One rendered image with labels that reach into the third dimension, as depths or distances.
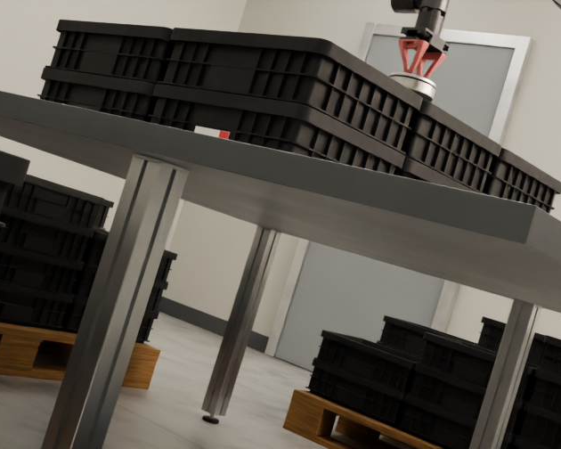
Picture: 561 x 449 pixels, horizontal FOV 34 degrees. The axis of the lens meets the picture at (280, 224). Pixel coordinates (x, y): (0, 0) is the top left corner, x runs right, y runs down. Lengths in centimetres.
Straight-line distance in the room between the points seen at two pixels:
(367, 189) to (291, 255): 460
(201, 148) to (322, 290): 426
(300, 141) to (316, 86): 9
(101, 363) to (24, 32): 410
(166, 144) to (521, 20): 422
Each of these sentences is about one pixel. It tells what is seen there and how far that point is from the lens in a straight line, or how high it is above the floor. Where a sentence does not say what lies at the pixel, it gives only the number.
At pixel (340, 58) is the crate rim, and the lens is 151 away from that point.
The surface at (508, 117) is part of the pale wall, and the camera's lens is 511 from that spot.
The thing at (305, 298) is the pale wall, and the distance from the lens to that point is 547.
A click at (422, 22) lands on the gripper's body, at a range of 202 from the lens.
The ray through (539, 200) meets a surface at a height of 87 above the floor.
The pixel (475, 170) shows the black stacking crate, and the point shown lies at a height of 86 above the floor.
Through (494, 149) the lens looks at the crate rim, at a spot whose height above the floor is 92.
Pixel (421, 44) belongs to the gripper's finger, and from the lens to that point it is 198.
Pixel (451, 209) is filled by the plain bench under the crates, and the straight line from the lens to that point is 96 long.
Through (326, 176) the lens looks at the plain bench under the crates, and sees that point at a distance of 105.
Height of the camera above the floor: 58
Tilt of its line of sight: 2 degrees up
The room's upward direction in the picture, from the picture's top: 17 degrees clockwise
